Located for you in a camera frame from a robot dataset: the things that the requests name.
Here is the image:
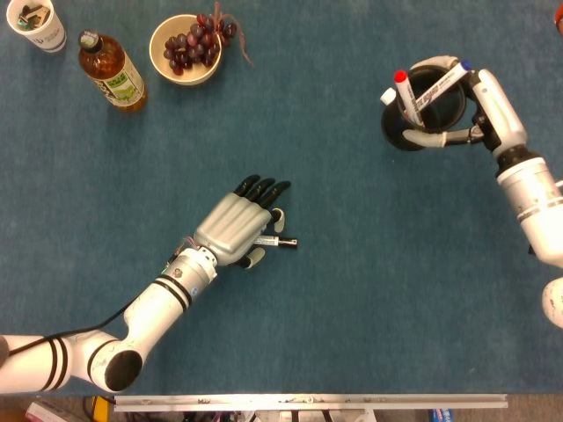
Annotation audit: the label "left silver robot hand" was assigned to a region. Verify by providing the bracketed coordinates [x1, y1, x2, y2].
[193, 174, 293, 270]

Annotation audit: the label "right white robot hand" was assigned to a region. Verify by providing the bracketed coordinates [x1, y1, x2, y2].
[402, 55, 529, 157]

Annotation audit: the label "black cap whiteboard marker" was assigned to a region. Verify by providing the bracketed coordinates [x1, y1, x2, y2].
[254, 236, 299, 250]

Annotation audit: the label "blue cap whiteboard marker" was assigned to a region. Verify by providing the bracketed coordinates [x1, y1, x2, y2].
[413, 60, 473, 111]

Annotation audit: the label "red cap whiteboard marker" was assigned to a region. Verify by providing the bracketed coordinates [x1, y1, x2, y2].
[393, 69, 427, 128]

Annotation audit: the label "black mesh pen holder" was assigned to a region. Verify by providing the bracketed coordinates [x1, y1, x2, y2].
[380, 61, 468, 152]

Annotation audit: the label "blue felt table cover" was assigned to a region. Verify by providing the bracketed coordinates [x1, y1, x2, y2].
[0, 0, 563, 397]

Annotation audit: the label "cream bowl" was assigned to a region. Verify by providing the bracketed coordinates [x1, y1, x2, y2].
[149, 13, 223, 86]

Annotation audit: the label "dark red grape bunch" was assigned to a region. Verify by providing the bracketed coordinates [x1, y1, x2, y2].
[163, 1, 256, 76]

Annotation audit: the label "amber tea bottle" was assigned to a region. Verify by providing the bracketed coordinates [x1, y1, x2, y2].
[77, 29, 149, 113]

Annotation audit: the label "yellow object under table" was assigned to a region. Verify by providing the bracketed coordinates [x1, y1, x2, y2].
[91, 396, 116, 422]

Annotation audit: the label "white paper cup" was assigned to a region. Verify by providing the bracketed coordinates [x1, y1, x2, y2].
[5, 0, 69, 55]

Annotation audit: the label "pink box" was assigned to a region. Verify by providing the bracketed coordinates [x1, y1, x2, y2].
[24, 398, 74, 422]

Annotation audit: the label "dark clips in cup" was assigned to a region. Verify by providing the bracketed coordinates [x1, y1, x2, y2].
[16, 4, 45, 31]

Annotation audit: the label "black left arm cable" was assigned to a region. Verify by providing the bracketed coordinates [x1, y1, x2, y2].
[8, 302, 133, 355]

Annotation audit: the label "aluminium table edge rail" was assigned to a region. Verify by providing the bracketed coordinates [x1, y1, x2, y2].
[113, 394, 509, 413]

